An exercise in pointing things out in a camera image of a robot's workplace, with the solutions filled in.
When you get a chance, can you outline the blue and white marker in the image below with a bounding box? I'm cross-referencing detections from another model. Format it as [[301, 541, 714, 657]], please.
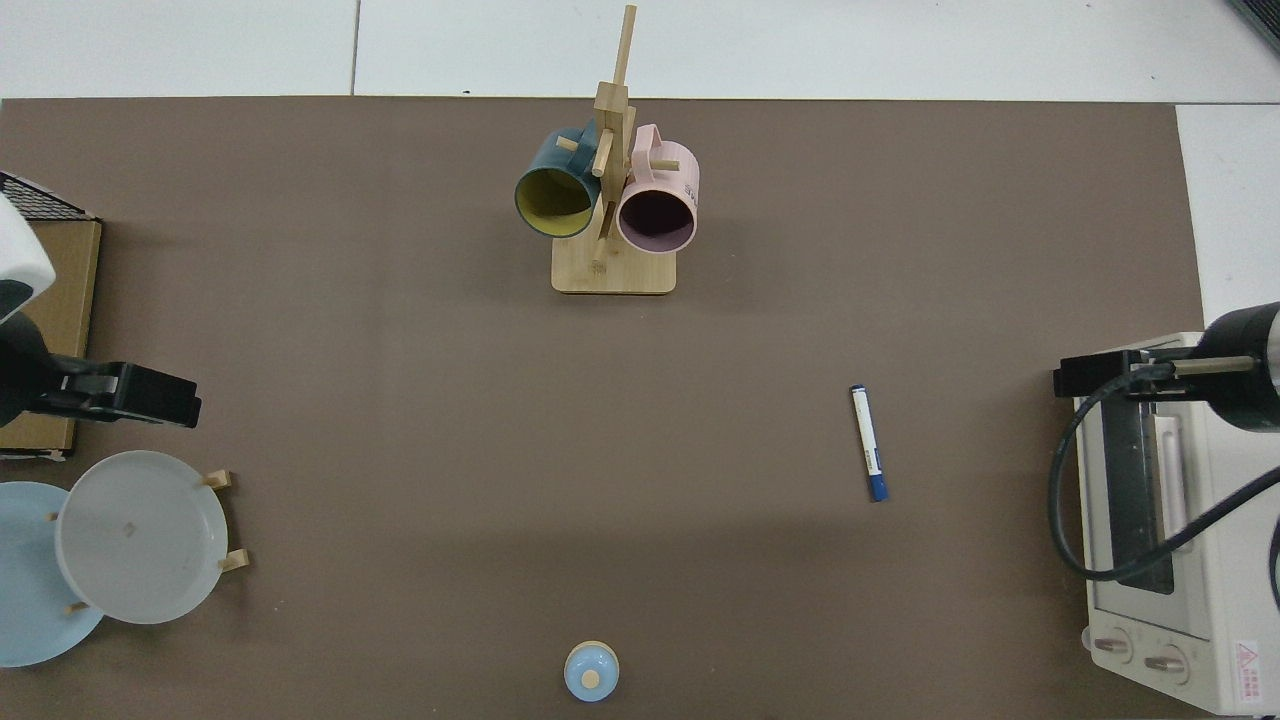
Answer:
[[849, 384, 891, 503]]

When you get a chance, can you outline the grey plate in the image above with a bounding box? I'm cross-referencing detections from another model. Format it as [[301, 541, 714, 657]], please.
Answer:
[[54, 449, 230, 627]]

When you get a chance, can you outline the wooden plate rack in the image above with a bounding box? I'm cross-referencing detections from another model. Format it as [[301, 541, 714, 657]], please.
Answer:
[[47, 468, 252, 615]]

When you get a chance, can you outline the pale toaster oven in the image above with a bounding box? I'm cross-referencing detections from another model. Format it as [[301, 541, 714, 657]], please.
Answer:
[[1074, 331, 1280, 717]]

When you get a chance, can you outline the light blue plate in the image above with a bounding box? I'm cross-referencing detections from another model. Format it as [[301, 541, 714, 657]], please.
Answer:
[[0, 481, 107, 669]]

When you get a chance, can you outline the dark grey panel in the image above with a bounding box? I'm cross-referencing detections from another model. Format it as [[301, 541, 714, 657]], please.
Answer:
[[1227, 0, 1280, 57]]

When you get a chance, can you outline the brown table cloth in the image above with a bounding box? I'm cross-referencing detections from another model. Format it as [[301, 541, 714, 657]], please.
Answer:
[[0, 96, 1207, 720]]

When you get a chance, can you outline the dark teal cup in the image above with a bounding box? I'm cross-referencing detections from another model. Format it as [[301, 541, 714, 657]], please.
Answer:
[[513, 117, 607, 240]]

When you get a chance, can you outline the pink cup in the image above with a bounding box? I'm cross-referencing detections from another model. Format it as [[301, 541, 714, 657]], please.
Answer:
[[615, 123, 700, 255]]

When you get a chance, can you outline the wooden cup stand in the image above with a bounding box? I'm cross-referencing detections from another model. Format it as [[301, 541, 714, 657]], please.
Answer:
[[551, 4, 682, 297]]

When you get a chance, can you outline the small blue round bell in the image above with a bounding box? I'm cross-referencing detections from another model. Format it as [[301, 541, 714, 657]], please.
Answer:
[[563, 640, 622, 704]]

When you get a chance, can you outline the wire basket with wooden floor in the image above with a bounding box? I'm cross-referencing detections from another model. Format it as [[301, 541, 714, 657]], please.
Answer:
[[0, 171, 104, 462]]

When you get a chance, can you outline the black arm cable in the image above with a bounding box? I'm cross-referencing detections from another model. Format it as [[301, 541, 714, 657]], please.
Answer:
[[1047, 345, 1280, 584]]

